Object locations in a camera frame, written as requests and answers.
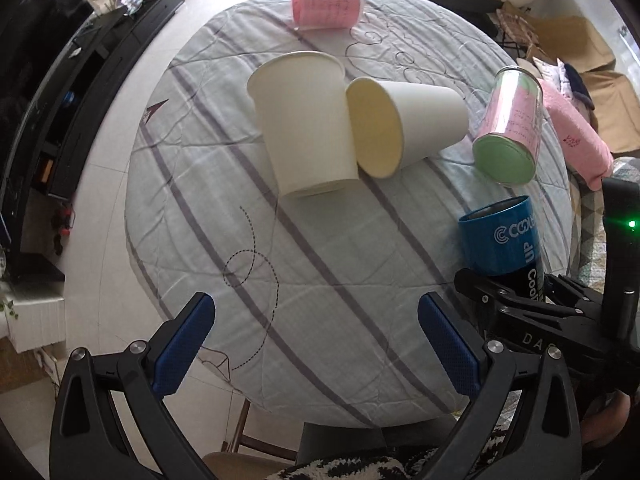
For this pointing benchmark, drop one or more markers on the lying white paper cup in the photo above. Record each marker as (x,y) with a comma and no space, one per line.
(396,124)

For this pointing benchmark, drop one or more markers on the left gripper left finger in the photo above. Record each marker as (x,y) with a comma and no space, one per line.
(87,438)

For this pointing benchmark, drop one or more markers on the glass snow globe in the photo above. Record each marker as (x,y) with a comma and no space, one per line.
(131,7)

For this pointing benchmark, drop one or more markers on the small pink cup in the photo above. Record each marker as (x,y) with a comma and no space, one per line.
(326,14)

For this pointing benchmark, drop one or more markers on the geometric patterned quilt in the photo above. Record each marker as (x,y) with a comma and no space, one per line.
(587,248)

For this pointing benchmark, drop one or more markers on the striped light quilted tablecloth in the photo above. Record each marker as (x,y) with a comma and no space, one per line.
(316,296)

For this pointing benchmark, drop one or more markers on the blue metal can cup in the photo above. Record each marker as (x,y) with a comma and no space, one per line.
(501,240)

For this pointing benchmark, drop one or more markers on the brown cardboard box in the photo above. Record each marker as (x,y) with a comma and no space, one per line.
(610,98)

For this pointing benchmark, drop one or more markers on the upright white paper cup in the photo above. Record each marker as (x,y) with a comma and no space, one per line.
(302,112)

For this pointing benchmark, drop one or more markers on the black tv cabinet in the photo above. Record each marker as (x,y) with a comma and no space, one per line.
(56,136)

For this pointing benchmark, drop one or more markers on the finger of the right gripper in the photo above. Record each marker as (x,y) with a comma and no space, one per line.
(488,297)

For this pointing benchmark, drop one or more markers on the black television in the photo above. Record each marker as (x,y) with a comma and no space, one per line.
(33,34)

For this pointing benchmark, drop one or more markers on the pink towel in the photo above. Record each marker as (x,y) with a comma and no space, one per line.
(583,149)

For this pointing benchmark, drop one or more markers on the pink green plastic cup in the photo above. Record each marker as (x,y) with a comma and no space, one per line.
(507,144)

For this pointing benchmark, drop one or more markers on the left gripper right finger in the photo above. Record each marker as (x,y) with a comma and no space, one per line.
(543,440)

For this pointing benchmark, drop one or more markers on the person right hand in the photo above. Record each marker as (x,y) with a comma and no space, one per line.
(602,428)

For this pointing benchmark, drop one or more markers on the wooden stool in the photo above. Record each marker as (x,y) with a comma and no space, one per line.
(245,457)

